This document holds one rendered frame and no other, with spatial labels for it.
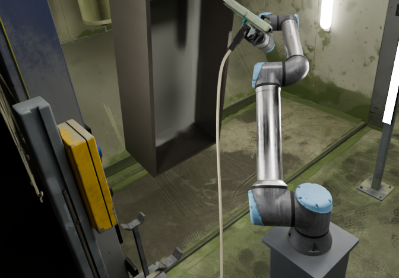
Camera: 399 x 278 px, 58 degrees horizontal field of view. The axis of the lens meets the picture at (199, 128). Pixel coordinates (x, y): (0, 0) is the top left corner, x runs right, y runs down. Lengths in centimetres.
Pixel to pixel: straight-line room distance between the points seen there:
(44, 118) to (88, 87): 248
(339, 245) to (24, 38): 147
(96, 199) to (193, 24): 178
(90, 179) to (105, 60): 258
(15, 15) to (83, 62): 211
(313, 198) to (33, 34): 118
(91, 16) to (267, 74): 176
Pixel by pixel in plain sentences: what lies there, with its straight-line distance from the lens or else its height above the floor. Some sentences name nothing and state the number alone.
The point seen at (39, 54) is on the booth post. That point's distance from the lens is 126.
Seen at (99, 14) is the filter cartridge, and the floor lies 133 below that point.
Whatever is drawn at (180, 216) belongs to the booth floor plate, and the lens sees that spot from 271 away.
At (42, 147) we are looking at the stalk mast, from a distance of 79.
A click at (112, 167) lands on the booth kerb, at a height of 14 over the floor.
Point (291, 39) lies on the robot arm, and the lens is 195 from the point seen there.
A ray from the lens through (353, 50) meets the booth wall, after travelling 366.
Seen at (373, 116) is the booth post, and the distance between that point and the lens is 379.
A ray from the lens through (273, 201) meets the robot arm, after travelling 153.
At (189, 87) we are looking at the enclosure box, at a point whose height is 83.
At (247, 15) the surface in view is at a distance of 191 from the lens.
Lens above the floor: 193
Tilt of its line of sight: 31 degrees down
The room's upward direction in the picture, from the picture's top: 6 degrees counter-clockwise
